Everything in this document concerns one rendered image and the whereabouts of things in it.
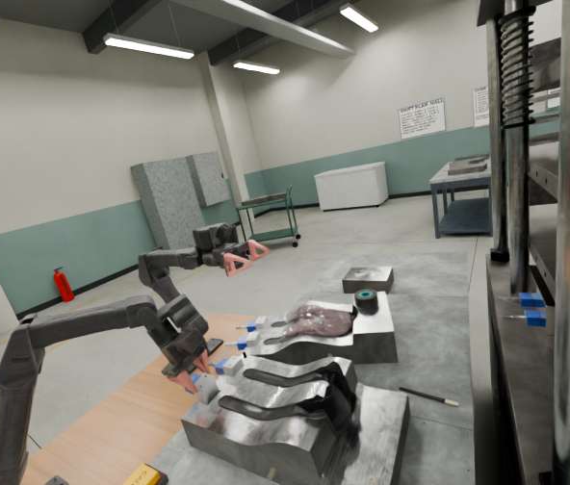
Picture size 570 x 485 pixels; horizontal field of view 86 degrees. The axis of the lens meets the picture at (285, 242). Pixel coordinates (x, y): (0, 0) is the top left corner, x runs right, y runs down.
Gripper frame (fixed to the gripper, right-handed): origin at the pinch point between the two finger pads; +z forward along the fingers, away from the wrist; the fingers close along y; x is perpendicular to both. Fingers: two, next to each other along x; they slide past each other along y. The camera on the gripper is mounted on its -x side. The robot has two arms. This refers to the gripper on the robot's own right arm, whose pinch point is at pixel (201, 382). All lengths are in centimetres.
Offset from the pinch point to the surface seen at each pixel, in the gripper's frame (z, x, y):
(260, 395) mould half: 10.6, -11.0, 4.9
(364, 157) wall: 15, 170, 723
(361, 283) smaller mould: 24, -12, 77
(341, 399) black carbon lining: 18.9, -29.5, 10.0
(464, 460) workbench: 35, -50, 9
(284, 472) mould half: 17.4, -23.4, -8.6
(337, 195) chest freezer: 54, 241, 633
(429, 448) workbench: 33, -44, 9
